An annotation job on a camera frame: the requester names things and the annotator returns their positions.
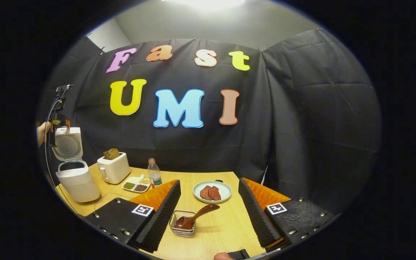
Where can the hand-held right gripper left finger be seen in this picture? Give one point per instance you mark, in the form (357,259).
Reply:
(164,216)

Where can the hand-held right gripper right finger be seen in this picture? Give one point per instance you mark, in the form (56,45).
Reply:
(256,213)

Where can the brown wooden spoon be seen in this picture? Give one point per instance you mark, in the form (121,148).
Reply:
(197,216)

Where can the white rice cooker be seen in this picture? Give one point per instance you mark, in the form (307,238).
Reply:
(78,184)

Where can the pale green plate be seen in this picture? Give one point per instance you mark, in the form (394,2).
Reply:
(226,189)

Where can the clear plastic water bottle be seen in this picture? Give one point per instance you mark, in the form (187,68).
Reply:
(154,177)

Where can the white divided bean dish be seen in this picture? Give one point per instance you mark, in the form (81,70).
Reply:
(136,184)

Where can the red meat slice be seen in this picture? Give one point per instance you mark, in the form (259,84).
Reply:
(215,193)
(205,193)

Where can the light wooden cutting board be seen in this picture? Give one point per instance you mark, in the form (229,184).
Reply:
(112,198)

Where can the brown toast slice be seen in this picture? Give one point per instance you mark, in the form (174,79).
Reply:
(111,154)

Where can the white toaster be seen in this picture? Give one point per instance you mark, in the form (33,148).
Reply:
(116,169)

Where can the black backdrop cloth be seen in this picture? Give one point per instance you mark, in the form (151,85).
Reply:
(302,119)

